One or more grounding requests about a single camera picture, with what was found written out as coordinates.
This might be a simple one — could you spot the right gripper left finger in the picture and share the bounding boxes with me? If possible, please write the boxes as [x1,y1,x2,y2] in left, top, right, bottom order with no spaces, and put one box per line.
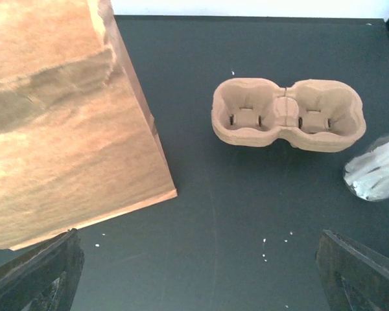
[0,229,84,310]

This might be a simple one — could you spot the white straws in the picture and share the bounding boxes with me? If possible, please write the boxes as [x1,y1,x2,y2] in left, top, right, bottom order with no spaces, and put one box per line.
[343,135,389,202]

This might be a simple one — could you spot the brown paper bag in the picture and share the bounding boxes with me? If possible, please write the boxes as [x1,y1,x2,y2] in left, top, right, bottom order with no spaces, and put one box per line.
[0,1,177,250]

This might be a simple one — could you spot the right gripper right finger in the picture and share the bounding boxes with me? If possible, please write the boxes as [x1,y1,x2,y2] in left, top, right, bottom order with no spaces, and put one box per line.
[316,230,389,310]

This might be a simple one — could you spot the far pulp cup carrier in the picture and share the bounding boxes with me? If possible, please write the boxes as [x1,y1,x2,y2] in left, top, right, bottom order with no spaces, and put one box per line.
[211,78,366,153]

